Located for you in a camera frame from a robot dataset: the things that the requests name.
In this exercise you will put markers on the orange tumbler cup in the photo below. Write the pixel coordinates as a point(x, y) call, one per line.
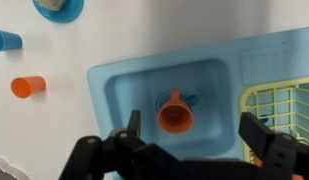
point(27, 86)

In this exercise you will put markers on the yellow dish rack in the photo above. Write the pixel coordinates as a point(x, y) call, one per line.
point(277, 100)

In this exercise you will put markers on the grey metal mounting plate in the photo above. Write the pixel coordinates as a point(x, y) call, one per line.
point(7, 170)

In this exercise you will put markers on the blue toy sink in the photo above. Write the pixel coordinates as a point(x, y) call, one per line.
point(207, 46)

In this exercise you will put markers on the cream toy food piece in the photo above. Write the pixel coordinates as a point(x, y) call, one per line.
point(52, 4)

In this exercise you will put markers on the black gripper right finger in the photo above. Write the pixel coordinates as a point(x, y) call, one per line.
point(274, 146)

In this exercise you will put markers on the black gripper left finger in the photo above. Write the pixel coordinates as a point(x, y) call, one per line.
point(127, 150)

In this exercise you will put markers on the blue toy plate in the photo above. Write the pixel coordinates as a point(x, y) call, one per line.
point(69, 11)

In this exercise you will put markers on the blue tumbler cup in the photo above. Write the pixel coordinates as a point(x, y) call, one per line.
point(5, 40)

